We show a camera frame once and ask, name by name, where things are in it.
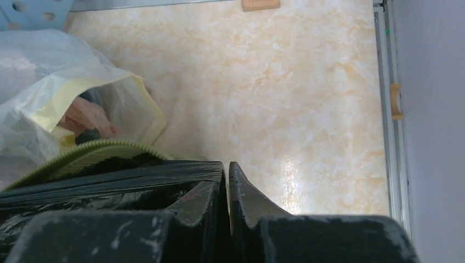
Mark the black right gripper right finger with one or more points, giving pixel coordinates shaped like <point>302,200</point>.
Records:
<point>264,232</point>

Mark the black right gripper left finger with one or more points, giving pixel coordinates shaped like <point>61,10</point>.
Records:
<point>195,228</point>

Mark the black trash bag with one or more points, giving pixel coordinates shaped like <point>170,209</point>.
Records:
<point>140,183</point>

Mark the green mesh trash bin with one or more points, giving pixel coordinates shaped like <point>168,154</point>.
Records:
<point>90,153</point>

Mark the translucent plastic bag with trash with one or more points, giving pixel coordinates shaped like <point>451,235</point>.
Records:
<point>58,92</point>

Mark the small wooden block back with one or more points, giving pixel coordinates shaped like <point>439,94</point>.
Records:
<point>255,5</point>

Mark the light blue perforated stand plate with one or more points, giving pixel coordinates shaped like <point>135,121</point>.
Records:
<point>34,14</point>

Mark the aluminium side rail right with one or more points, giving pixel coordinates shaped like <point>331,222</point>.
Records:
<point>398,183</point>

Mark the wooden block on side rail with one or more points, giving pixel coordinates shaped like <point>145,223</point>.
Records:
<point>394,91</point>

